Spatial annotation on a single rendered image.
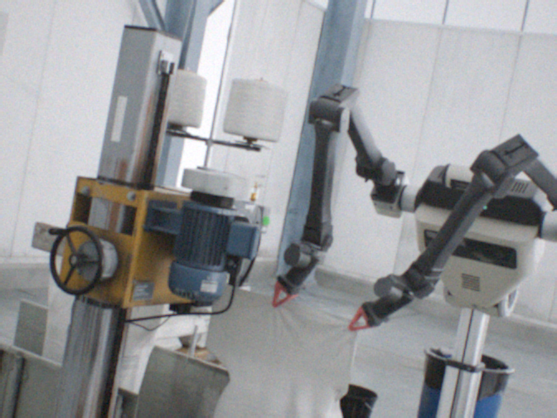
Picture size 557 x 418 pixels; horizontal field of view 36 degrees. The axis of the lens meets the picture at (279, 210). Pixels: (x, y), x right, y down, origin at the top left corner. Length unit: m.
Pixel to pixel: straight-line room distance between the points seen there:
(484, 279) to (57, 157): 5.52
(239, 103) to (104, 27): 5.73
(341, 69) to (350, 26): 0.57
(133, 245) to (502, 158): 0.96
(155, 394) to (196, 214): 1.14
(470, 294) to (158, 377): 1.16
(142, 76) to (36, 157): 5.34
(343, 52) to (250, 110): 9.00
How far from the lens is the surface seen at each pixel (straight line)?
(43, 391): 2.81
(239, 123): 2.31
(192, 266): 2.21
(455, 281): 2.79
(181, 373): 3.11
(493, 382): 4.56
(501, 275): 2.71
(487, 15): 10.99
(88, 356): 2.35
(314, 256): 2.46
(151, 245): 2.30
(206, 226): 2.19
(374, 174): 2.62
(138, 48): 2.30
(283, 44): 10.56
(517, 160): 2.13
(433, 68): 11.04
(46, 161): 7.66
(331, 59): 11.34
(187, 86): 2.47
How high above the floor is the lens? 1.47
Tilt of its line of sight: 3 degrees down
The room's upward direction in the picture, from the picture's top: 11 degrees clockwise
